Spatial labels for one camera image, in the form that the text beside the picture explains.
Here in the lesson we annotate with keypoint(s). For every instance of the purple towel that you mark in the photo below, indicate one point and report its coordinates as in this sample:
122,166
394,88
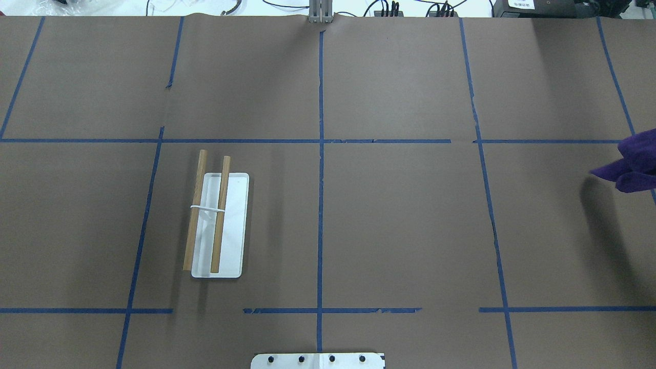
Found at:
635,171

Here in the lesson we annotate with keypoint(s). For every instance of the white wooden towel rack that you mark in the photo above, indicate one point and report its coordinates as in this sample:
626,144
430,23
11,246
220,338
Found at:
215,243

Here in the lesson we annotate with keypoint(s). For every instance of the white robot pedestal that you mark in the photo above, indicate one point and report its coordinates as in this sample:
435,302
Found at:
319,360

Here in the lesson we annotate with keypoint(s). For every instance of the black computer box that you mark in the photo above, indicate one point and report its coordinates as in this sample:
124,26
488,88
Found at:
559,9

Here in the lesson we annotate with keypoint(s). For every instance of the clear plastic bag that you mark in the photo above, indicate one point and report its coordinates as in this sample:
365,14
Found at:
53,8

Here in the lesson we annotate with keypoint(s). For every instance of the aluminium frame post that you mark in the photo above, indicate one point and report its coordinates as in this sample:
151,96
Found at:
321,11

